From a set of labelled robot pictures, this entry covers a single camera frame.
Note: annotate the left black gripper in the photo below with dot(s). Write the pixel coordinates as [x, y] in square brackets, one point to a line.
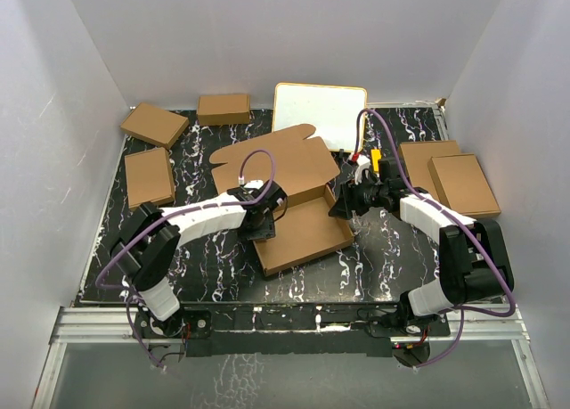
[263, 231]

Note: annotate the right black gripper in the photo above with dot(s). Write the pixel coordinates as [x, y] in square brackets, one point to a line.
[349, 199]

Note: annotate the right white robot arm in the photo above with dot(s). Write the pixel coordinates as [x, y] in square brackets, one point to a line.
[472, 257]

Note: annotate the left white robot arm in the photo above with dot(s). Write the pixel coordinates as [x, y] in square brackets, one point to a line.
[147, 243]

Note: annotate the small folded cardboard box right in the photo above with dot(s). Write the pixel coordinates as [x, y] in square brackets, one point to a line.
[461, 185]

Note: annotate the folded cardboard box back centre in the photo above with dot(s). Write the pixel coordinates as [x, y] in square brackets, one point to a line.
[223, 109]

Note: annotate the folded cardboard box back left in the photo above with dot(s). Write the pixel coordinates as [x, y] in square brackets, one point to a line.
[154, 125]

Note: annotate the yellow block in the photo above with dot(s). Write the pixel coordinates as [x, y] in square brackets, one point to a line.
[375, 157]

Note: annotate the black base bar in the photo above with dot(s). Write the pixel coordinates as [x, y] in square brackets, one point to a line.
[301, 329]

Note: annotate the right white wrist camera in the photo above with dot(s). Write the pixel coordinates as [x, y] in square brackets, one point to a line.
[361, 163]

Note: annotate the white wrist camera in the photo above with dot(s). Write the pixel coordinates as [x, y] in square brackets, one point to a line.
[361, 163]
[246, 194]

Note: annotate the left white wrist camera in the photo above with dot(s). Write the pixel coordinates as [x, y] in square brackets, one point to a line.
[246, 194]

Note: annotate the white board with yellow frame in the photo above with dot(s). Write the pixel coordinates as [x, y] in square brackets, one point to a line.
[331, 110]

